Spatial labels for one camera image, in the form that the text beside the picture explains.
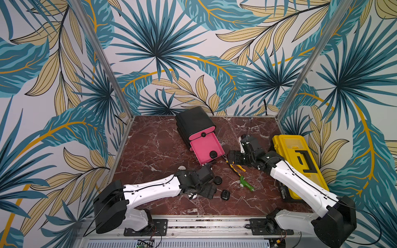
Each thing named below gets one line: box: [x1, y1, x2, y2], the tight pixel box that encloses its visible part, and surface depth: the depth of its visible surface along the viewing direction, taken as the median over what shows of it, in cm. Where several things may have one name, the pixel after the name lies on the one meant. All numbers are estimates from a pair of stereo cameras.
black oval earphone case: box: [220, 189, 231, 201], surface depth 84 cm
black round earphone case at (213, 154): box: [209, 150, 218, 159], surface depth 96 cm
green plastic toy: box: [239, 175, 255, 192], surface depth 88 cm
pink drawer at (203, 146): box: [189, 132, 226, 166], surface depth 97 cm
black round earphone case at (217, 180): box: [213, 175, 223, 185], surface depth 90 cm
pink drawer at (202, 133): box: [188, 126, 216, 141], surface depth 92 cm
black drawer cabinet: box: [175, 106, 217, 149], surface depth 97 cm
